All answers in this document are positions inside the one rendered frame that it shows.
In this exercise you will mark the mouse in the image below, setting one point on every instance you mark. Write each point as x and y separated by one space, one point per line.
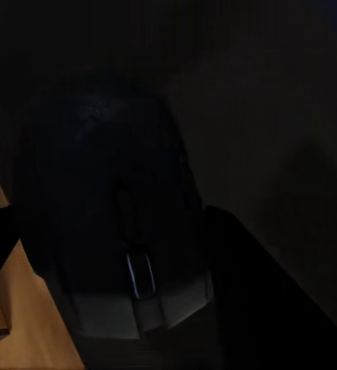
106 205

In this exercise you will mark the desk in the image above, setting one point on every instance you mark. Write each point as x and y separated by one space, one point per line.
252 85

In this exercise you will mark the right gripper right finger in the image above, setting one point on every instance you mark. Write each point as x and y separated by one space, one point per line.
267 321

